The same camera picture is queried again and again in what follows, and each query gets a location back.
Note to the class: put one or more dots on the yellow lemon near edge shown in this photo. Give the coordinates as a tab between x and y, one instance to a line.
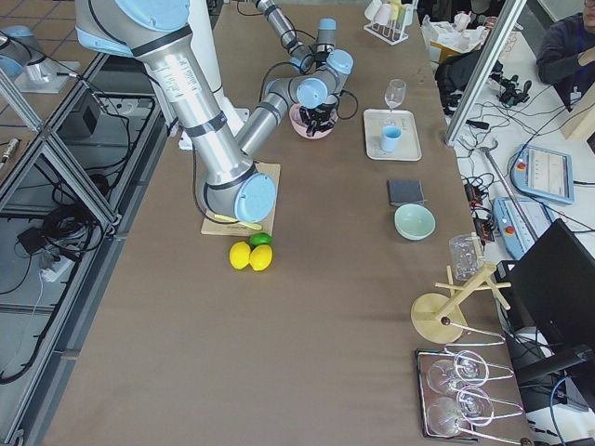
239	255

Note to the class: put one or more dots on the yellow lemon beside lime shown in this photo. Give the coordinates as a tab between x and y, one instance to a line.
261	257

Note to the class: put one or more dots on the wooden cup tree stand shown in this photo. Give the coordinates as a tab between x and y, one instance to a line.
439	318

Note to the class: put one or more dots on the mint green bowl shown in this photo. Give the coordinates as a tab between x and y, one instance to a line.
414	222

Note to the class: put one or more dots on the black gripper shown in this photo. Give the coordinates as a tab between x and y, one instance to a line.
320	115

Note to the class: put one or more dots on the green lime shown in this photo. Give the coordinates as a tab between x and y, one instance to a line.
260	238

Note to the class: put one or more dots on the seated person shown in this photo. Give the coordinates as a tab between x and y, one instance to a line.
566	56

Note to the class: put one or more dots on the dark grey folded cloth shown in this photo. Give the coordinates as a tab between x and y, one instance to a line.
405	191

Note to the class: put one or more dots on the clear glass mug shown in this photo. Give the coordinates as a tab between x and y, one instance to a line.
465	252

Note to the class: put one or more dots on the cream serving tray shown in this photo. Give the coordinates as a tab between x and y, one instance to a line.
408	148

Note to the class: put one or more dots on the clear wine glass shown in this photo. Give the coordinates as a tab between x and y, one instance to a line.
395	93

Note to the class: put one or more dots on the white wire cup rack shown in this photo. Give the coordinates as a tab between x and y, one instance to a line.
388	20

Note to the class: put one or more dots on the black monitor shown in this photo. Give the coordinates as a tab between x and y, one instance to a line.
554	281

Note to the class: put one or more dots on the pink bowl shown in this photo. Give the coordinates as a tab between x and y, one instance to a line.
299	127

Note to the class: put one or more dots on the light blue cup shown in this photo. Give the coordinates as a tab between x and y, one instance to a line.
390	138

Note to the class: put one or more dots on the teach pendant tablet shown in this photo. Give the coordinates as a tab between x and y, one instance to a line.
544	173

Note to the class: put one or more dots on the bamboo cutting board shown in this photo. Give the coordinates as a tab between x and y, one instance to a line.
251	201

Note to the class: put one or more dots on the yellow plastic knife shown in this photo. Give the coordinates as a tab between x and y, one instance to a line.
234	221

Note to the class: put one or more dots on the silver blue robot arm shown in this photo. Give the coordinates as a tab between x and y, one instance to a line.
158	34
297	32

